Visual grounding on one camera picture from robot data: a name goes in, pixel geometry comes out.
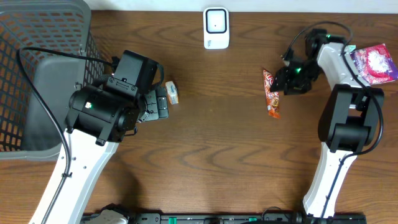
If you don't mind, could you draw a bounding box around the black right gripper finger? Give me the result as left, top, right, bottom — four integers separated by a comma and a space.
270, 77, 287, 93
274, 66, 290, 82

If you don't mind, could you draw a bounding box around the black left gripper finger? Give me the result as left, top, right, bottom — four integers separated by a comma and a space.
155, 86, 169, 119
138, 90, 159, 123

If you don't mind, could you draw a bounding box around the orange Top chocolate bar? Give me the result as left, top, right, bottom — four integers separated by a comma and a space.
262, 69, 280, 118

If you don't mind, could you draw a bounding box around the small orange white candy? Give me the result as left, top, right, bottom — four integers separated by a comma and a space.
165, 81, 179, 105

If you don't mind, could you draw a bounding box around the mint green snack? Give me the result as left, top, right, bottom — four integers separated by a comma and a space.
345, 45, 356, 53

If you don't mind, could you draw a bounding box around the red purple snack bag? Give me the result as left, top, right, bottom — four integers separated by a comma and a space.
350, 44, 397, 85

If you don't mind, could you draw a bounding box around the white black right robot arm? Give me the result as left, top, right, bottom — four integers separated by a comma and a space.
270, 29, 384, 223

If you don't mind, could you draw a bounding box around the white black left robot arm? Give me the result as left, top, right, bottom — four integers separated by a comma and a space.
30, 50, 169, 223

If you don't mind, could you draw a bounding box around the grey plastic mesh basket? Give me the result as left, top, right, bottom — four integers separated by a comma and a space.
1, 0, 104, 161

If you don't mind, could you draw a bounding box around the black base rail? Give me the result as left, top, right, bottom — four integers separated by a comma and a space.
80, 210, 367, 224

